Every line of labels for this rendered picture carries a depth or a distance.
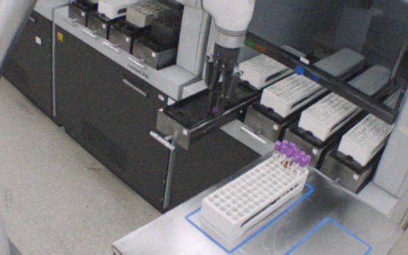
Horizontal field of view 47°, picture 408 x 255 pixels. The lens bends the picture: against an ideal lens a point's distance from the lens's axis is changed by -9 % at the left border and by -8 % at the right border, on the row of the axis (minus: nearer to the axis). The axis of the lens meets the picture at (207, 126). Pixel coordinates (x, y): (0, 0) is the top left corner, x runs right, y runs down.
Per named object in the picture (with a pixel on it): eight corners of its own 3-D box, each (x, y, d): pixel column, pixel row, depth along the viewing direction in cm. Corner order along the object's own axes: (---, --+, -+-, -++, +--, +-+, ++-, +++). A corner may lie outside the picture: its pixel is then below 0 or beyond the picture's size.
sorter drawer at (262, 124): (338, 69, 211) (343, 51, 206) (364, 84, 204) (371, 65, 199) (235, 128, 162) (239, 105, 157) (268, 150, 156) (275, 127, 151)
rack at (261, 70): (282, 58, 194) (285, 44, 191) (302, 69, 190) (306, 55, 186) (235, 79, 175) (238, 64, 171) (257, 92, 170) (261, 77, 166)
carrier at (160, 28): (174, 42, 187) (176, 28, 184) (171, 43, 186) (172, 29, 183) (154, 31, 193) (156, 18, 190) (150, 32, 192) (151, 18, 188)
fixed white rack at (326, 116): (339, 99, 175) (343, 85, 172) (362, 112, 170) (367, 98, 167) (296, 128, 156) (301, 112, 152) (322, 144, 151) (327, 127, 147)
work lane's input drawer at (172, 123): (280, 68, 202) (284, 49, 196) (307, 84, 195) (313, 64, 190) (145, 133, 153) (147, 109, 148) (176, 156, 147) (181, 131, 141)
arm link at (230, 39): (229, 16, 144) (226, 34, 147) (208, 22, 138) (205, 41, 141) (253, 27, 139) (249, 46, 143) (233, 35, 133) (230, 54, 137)
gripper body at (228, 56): (247, 45, 142) (241, 73, 148) (225, 34, 146) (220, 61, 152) (231, 52, 137) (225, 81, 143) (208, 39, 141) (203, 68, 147)
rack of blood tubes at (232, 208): (275, 169, 135) (280, 151, 131) (303, 189, 130) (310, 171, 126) (197, 218, 116) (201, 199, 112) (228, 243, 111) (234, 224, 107)
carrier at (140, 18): (147, 28, 195) (149, 14, 191) (143, 29, 193) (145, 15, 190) (129, 18, 200) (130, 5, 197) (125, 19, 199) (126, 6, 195)
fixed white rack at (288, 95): (305, 80, 183) (309, 65, 179) (327, 93, 178) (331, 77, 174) (258, 106, 163) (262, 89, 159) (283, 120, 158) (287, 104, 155)
